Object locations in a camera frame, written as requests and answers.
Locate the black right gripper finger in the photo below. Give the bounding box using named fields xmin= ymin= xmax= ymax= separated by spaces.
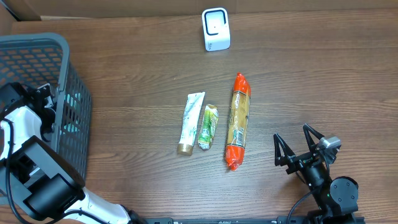
xmin=273 ymin=133 xmax=295 ymax=166
xmin=303 ymin=123 xmax=324 ymax=152

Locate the spaghetti pack with red ends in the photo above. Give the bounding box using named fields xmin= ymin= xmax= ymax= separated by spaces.
xmin=225 ymin=73 xmax=251 ymax=170

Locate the green tea packet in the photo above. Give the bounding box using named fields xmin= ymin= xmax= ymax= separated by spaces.
xmin=198 ymin=105 xmax=219 ymax=150

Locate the white cream tube gold cap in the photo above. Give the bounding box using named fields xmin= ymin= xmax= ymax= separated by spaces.
xmin=177 ymin=92 xmax=205 ymax=156

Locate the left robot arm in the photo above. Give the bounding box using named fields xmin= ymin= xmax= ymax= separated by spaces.
xmin=1 ymin=82 xmax=145 ymax=223

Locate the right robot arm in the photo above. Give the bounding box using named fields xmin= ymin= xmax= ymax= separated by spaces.
xmin=273 ymin=124 xmax=364 ymax=223

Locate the white barcode scanner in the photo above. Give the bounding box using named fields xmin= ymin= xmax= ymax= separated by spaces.
xmin=201 ymin=7 xmax=231 ymax=52

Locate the grey plastic basket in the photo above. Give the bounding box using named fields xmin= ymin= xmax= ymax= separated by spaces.
xmin=1 ymin=33 xmax=92 ymax=180

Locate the brown cardboard backdrop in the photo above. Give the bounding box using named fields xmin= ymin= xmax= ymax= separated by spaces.
xmin=1 ymin=0 xmax=397 ymax=21

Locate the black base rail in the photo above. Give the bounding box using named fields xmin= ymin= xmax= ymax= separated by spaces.
xmin=142 ymin=215 xmax=366 ymax=224

